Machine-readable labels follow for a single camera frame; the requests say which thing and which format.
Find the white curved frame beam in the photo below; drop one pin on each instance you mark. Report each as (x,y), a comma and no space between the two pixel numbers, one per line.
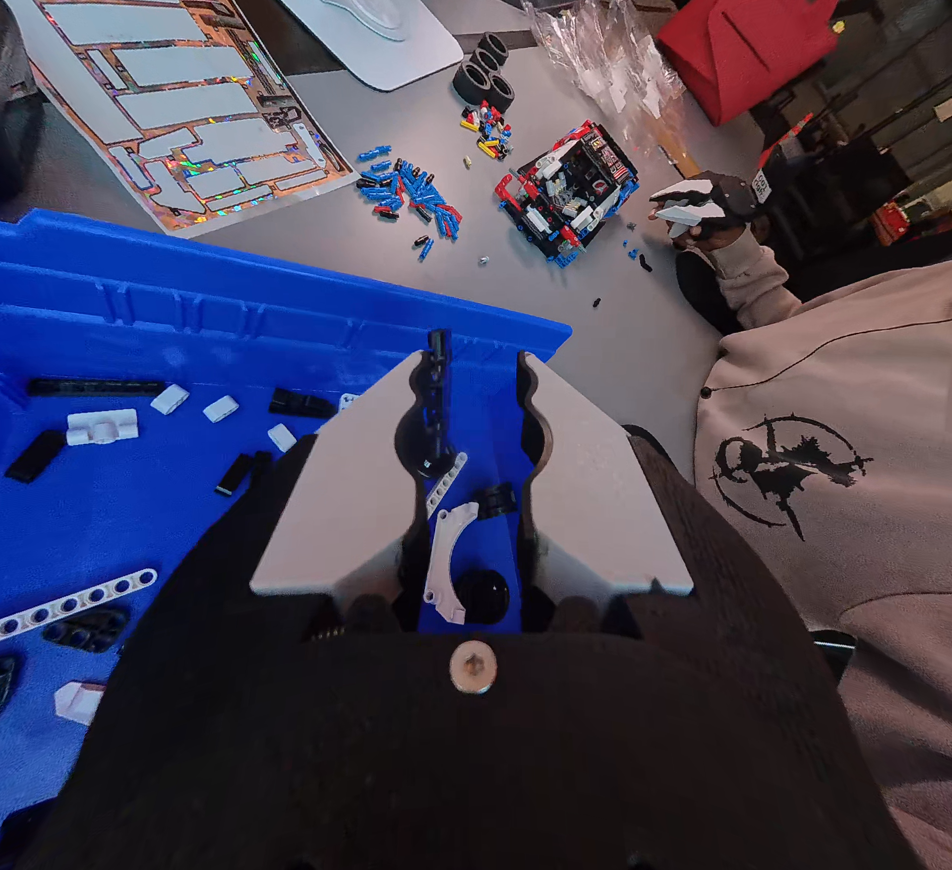
(347,403)

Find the black thick triangular connector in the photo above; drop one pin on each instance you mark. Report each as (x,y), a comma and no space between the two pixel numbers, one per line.
(7,684)

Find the clear plastic bag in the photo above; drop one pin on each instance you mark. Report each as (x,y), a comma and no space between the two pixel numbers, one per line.
(602,59)

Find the red bag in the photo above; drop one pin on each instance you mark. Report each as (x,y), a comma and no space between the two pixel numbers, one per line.
(744,44)

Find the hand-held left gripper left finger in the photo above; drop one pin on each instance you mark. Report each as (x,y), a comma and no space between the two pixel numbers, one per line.
(335,513)

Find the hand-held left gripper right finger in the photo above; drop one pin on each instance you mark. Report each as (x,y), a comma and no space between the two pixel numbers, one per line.
(610,513)

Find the white long holed beam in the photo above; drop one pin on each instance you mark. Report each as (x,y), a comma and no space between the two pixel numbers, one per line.
(446,483)

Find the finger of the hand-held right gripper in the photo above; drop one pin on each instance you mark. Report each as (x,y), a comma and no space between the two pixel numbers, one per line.
(688,189)
(695,214)

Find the black large holed panel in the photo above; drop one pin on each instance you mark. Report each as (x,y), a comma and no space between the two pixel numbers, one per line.
(440,364)

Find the black rubber tyre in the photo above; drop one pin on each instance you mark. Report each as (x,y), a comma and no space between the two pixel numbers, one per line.
(509,100)
(502,51)
(476,66)
(465,92)

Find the grey desk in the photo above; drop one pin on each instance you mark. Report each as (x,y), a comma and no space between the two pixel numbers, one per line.
(632,334)

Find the black long beam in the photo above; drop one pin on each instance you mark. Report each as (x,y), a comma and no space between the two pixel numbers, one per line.
(97,388)

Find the black wedge panel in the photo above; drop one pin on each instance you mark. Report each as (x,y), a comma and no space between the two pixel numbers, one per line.
(497,502)

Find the pile of small mixed parts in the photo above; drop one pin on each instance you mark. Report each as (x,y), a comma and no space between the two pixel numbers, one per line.
(487,133)

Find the black thin triangular liftarm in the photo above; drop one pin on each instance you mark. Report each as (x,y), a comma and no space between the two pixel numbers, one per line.
(111,621)

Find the pile of blue pins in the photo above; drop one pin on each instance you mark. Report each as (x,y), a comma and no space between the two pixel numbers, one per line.
(416,193)

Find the black curved fairing piece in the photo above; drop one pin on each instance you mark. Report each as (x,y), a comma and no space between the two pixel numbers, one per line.
(301,403)

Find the holographic sticker sheet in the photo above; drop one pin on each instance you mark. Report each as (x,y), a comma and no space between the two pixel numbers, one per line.
(149,66)

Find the person's right hand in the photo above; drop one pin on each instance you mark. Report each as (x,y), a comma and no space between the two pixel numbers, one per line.
(718,241)

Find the white medium beam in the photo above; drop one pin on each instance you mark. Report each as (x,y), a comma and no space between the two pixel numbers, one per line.
(110,590)

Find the white connector block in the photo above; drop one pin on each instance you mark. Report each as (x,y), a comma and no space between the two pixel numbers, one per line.
(100,427)

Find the toy race car model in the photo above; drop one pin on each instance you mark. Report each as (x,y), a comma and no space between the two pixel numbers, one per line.
(565,193)

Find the black small flat panel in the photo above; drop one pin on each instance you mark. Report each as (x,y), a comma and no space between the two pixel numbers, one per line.
(33,457)

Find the black spoked rim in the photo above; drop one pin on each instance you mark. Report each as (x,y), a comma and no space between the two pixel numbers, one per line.
(483,598)

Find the white monitor stand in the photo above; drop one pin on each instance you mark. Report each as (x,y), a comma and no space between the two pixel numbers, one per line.
(416,59)

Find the white small curved panel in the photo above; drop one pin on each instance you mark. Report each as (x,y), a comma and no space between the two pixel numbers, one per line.
(221,409)
(282,437)
(171,400)

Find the blue parts bin with tag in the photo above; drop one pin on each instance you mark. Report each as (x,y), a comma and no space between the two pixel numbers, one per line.
(149,513)

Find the black long curved panel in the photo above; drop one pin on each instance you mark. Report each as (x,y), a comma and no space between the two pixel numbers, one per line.
(234,476)

